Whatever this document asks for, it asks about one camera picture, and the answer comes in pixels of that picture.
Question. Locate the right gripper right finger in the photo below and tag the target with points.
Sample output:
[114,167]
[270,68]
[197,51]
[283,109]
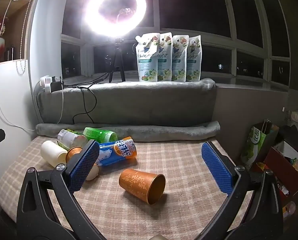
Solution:
[252,209]

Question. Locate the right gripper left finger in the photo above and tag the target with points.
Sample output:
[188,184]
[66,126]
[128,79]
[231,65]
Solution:
[36,217]

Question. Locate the blue orange paper cup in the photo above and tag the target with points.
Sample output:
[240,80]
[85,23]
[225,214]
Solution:
[113,152]

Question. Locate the cream white plastic cup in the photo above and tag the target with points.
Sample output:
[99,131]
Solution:
[52,153]

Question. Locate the orange patterned cup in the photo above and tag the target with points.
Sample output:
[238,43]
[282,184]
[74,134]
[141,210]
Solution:
[73,151]
[148,187]

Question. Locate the red cardboard box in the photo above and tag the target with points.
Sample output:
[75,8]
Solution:
[282,159]

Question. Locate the green paper bag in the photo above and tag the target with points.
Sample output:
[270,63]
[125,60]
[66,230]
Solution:
[259,141]

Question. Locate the plaid table cloth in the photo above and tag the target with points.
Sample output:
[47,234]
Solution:
[190,200]

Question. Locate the green drink can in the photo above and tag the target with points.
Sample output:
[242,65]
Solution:
[100,135]

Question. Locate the grey fleece blanket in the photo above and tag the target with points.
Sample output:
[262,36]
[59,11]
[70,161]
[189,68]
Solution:
[145,111]

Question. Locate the refill pouch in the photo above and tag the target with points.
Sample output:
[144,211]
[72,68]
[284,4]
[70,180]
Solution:
[146,51]
[194,59]
[180,45]
[165,57]

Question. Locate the black tripod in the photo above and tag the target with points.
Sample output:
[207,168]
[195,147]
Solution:
[118,62]

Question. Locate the wooden shelf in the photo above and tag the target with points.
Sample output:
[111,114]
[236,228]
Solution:
[14,17]

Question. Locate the ring light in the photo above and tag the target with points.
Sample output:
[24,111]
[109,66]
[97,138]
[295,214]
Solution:
[113,18]

